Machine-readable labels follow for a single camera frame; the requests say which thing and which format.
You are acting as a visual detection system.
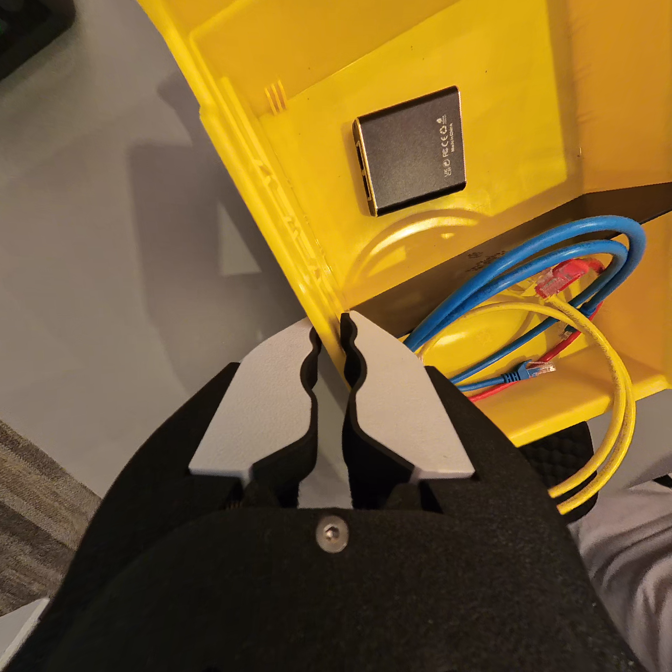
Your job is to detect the black textured pad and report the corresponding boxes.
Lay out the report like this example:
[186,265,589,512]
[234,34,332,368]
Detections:
[517,422,598,522]

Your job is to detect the yellow ethernet cable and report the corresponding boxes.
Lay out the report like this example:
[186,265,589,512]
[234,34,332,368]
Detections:
[417,294,638,516]

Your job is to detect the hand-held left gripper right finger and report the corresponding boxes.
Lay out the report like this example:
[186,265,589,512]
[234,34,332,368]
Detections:
[339,310,477,488]

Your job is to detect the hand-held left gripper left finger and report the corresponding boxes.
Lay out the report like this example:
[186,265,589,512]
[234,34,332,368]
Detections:
[187,317,322,483]

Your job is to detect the blue ethernet cable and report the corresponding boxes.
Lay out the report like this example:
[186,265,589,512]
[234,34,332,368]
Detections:
[403,215,648,394]

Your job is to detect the black network switch box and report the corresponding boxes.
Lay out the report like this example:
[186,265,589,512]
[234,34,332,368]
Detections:
[351,85,468,218]

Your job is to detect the black bin divider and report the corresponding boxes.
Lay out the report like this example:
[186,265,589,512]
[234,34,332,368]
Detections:
[341,181,672,340]

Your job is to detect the red ethernet cable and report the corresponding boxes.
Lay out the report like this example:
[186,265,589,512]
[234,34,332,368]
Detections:
[467,257,606,404]

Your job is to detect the yellow plastic bin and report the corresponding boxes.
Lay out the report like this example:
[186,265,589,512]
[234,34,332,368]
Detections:
[135,0,672,448]

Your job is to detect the black crate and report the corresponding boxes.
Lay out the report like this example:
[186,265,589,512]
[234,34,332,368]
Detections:
[0,0,76,81]

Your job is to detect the person's grey clothing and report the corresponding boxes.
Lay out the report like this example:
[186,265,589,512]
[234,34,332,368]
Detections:
[568,479,672,672]

